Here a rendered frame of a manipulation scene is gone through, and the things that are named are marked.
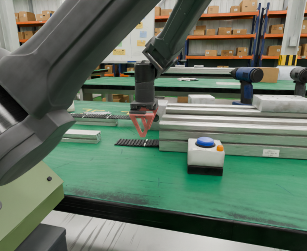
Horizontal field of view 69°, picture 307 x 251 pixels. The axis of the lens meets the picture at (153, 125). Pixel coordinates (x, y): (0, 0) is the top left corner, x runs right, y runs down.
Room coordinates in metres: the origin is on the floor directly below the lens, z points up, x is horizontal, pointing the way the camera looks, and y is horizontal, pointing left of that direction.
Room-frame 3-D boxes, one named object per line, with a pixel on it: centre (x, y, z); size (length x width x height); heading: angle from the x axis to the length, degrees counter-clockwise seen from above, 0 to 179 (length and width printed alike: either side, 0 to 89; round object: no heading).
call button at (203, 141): (0.50, -0.12, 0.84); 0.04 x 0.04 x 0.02
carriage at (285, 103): (0.77, -0.45, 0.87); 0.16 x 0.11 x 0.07; 82
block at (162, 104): (0.82, -0.01, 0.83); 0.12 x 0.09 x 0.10; 172
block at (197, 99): (0.97, -0.21, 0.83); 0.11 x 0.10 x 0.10; 1
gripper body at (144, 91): (0.65, 0.02, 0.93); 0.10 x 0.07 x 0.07; 171
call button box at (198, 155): (0.50, -0.12, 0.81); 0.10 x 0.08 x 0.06; 172
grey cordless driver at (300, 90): (0.99, -0.63, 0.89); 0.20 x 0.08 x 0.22; 166
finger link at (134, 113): (0.62, 0.03, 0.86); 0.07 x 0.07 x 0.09; 81
